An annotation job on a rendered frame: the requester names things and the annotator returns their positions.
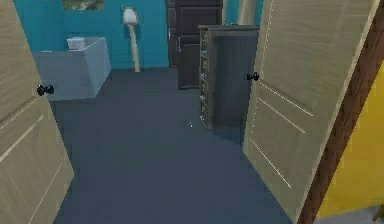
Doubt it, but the grey chest of drawers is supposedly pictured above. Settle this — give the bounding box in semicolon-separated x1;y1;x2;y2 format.
197;24;261;131

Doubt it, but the dark brown room door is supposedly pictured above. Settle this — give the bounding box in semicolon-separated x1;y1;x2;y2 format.
165;0;224;90

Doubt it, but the cream floor lamp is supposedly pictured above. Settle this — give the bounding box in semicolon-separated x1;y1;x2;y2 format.
121;6;141;73

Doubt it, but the beige panelled room door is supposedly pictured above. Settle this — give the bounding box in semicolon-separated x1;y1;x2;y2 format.
242;0;381;224
0;0;75;224

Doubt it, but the pale grey bed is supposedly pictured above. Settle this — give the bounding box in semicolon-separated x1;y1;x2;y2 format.
32;36;112;102

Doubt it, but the white pillow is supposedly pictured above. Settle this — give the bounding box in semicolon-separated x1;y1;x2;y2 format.
66;36;86;51

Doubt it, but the framed wall picture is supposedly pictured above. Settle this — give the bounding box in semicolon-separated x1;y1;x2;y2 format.
61;0;105;11

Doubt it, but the brown wooden door frame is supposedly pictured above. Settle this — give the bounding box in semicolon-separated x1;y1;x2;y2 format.
296;0;384;224

